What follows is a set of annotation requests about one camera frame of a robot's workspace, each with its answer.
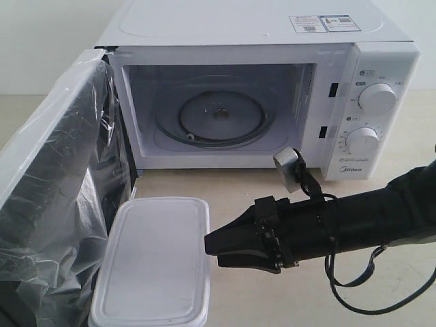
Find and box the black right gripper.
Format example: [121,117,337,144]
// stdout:
[204,196,338,273]

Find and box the white plastic lidded container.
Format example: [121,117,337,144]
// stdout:
[88,197,211,326]

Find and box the white microwave door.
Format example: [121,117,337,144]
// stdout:
[0,48,137,327]

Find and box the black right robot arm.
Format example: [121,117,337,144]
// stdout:
[204,163,435,274]

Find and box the white Midea microwave oven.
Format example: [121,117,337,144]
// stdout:
[96,1,420,181]

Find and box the glass turntable plate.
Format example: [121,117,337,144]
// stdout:
[153,75,277,148]

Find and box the lower white control knob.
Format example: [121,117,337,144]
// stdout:
[345,127,379,155]

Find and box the white control knob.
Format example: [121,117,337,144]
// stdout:
[345,127,379,155]
[358,83,397,115]

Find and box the upper white control knob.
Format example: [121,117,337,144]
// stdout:
[358,83,397,115]

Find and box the clear plastic protective film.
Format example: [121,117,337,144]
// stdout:
[0,49,134,327]

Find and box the black right camera cable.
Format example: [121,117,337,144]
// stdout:
[295,159,436,308]

